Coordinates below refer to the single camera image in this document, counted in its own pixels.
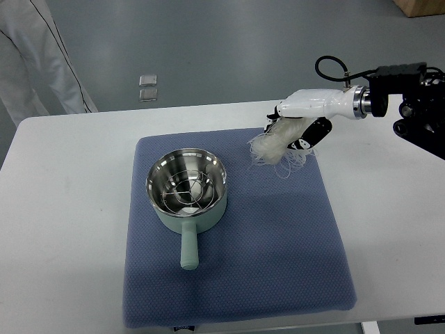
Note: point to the wire steaming rack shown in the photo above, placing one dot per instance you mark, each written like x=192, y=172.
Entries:
x=188, y=192

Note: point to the mint green pot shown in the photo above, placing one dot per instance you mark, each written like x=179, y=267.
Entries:
x=188, y=226

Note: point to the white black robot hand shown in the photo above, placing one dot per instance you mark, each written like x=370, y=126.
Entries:
x=318, y=106

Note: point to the white vermicelli nest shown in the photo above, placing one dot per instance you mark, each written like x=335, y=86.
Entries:
x=275, y=146

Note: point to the cardboard box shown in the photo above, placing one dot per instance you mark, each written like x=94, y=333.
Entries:
x=420, y=8

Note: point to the person in white suit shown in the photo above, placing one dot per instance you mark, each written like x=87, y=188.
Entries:
x=29, y=35

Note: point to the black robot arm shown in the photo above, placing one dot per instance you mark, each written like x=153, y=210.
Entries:
x=422, y=106

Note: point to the upper metal floor plate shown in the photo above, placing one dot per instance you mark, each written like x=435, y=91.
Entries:
x=148, y=80

